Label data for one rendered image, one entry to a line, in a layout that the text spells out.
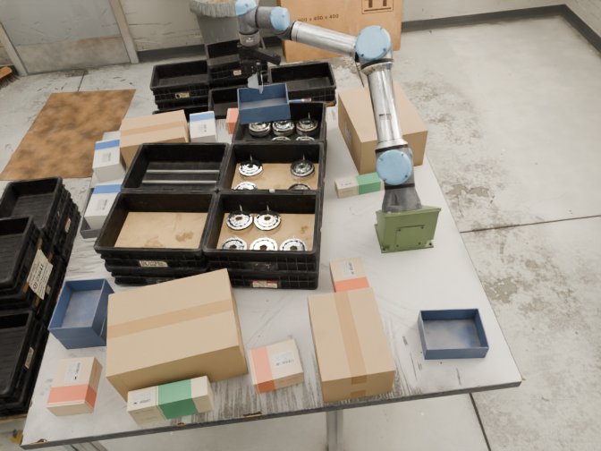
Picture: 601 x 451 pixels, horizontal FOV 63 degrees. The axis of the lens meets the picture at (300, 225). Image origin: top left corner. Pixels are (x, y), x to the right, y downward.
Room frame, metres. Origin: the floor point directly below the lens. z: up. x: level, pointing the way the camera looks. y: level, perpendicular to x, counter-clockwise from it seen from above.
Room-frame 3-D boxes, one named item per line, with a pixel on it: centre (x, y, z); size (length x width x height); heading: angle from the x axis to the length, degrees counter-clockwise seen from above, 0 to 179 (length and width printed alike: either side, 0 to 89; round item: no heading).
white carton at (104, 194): (1.55, 0.83, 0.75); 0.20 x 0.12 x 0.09; 177
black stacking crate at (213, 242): (1.21, 0.13, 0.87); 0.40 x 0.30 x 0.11; 82
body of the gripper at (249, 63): (1.78, 0.13, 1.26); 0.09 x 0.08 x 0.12; 91
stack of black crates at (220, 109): (2.69, 0.31, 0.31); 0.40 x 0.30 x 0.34; 92
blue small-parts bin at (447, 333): (0.80, -0.47, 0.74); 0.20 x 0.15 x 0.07; 86
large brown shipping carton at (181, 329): (0.85, 0.44, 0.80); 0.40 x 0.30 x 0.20; 99
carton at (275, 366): (0.74, 0.12, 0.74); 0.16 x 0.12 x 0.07; 100
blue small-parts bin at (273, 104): (1.70, 0.10, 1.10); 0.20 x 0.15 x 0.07; 92
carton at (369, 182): (1.56, -0.29, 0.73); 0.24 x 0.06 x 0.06; 98
